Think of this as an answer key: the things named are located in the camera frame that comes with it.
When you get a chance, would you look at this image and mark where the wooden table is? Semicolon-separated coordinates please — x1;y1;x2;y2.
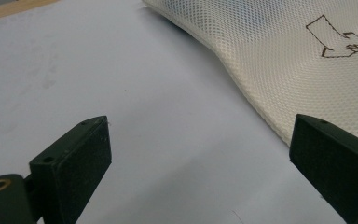
0;0;59;23

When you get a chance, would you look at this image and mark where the white table sheet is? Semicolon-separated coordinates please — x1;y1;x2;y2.
0;0;358;224

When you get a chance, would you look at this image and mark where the white mesh laundry bag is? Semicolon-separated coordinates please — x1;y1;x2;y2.
142;0;358;147

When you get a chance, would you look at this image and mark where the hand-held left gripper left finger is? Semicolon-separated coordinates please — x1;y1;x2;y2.
29;115;113;224

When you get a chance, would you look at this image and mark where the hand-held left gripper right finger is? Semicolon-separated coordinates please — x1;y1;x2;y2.
289;113;358;224

